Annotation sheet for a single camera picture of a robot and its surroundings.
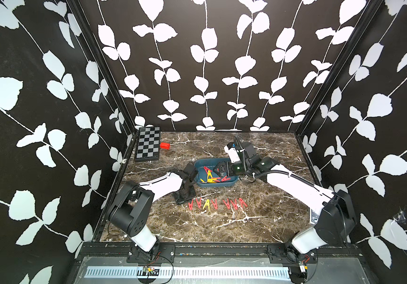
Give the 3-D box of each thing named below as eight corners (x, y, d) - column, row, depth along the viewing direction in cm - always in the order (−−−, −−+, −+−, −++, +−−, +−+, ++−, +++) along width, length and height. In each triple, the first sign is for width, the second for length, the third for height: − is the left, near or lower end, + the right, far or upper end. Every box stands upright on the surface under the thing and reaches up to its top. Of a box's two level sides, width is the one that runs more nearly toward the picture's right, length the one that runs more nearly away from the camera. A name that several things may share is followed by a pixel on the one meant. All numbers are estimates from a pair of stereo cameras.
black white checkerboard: (136, 162, 107) (134, 159, 104) (140, 131, 124) (138, 127, 121) (159, 159, 108) (158, 156, 105) (160, 129, 125) (159, 125, 123)
